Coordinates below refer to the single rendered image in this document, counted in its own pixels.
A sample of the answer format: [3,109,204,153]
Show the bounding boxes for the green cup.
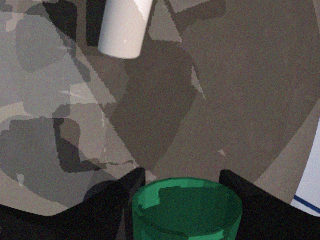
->
[132,177,243,240]

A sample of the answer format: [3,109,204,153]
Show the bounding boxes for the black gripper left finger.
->
[0,167,145,240]

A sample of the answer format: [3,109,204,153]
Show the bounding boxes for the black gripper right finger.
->
[219,169,320,240]

